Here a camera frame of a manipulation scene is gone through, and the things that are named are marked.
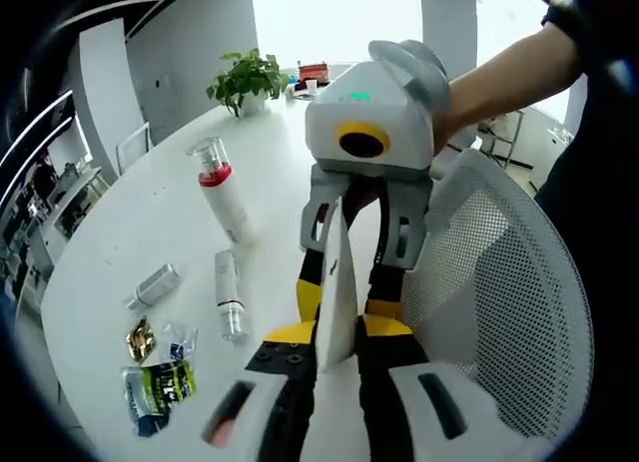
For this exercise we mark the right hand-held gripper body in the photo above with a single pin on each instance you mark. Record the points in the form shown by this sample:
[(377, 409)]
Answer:
[(399, 113)]

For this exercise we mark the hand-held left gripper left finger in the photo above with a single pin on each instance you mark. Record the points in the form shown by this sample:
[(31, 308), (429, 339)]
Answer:
[(259, 402)]

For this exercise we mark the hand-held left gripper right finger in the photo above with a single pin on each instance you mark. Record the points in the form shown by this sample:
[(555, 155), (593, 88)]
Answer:
[(399, 382)]

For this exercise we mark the tall white skincare tube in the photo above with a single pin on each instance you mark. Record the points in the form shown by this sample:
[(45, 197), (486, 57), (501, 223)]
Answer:
[(339, 292)]

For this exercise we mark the red collar skincare pump bottle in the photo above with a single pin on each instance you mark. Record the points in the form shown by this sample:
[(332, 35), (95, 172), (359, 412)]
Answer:
[(227, 202)]

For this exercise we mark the clear silver skincare sachet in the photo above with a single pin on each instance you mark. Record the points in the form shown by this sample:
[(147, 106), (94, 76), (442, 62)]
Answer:
[(179, 344)]

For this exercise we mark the dark green skincare sachet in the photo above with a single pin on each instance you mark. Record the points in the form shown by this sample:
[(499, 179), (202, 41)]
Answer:
[(160, 387)]

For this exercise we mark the gold foil skincare sachet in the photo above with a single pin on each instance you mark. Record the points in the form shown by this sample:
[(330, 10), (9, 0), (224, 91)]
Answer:
[(141, 338)]

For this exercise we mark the white paper cup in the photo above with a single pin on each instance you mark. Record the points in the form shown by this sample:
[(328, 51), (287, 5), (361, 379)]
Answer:
[(311, 86)]

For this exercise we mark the red box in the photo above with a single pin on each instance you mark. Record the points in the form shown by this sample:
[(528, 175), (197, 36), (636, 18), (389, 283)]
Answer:
[(314, 73)]

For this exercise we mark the white mesh office chair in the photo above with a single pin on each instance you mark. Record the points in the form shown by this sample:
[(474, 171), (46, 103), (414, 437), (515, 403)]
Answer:
[(509, 282)]

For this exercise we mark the potted green plant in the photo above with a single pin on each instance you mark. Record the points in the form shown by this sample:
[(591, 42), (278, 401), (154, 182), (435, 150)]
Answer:
[(249, 78)]

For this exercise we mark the metal frame stool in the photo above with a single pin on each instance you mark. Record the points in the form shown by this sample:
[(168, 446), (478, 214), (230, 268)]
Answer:
[(501, 138)]

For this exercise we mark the white frame office chair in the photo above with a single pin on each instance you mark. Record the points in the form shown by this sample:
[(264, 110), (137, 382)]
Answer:
[(134, 147)]

